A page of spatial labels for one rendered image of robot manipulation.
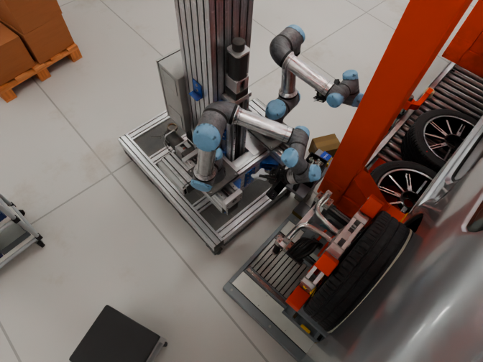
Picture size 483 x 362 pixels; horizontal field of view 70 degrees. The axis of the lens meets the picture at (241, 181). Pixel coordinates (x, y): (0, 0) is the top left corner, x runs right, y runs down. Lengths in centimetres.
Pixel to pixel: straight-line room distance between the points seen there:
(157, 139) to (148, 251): 93
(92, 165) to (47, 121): 71
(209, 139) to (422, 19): 88
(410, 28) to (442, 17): 11
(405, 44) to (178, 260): 205
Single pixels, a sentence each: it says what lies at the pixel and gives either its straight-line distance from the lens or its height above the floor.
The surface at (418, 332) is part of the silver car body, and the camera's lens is 99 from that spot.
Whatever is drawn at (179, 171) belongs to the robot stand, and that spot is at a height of 74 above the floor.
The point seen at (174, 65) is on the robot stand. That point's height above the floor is 123.
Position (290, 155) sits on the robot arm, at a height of 139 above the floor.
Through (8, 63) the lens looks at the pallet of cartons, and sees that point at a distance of 395.
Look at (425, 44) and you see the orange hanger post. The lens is 148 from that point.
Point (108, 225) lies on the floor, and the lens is 295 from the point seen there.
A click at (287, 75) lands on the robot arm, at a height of 120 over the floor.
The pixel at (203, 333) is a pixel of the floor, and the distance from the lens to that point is 260.
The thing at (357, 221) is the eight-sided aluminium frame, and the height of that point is 111.
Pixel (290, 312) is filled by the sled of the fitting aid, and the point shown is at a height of 15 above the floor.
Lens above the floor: 258
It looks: 60 degrees down
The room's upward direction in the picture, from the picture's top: 5 degrees clockwise
